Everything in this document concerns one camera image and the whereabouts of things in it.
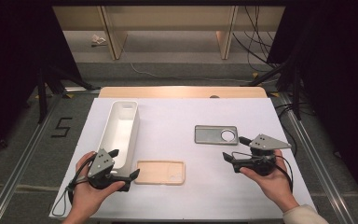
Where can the white table cover sheet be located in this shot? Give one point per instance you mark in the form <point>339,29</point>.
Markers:
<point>174,124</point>

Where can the aluminium floor rail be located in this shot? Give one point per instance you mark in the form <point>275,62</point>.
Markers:
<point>323,174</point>
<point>12,180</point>

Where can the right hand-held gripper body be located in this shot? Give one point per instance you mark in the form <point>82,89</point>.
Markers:
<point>261,161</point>

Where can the person's right hand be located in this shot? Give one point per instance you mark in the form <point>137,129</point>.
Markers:
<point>273,183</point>

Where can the black metal stand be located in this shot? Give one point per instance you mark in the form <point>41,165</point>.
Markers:
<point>42,99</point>
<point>296,93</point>

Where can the grey phone case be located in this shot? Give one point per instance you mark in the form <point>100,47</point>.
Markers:
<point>208,135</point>

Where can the black curtain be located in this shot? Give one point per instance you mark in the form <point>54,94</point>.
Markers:
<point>348,77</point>
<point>6,62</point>

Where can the person's left hand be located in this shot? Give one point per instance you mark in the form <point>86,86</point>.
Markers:
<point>87,199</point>

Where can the beige phone case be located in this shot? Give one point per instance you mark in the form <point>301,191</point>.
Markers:
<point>158,172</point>

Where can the crumpled white paper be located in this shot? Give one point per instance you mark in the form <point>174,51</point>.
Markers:
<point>98,39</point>

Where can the wooden table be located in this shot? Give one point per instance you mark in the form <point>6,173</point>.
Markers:
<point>167,92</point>

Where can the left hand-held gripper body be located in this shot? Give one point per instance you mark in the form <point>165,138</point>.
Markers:
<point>101,165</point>

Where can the white plastic storage bin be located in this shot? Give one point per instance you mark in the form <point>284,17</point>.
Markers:
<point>121,130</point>

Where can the beige wooden shelf unit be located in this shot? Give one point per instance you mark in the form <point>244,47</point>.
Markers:
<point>167,18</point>

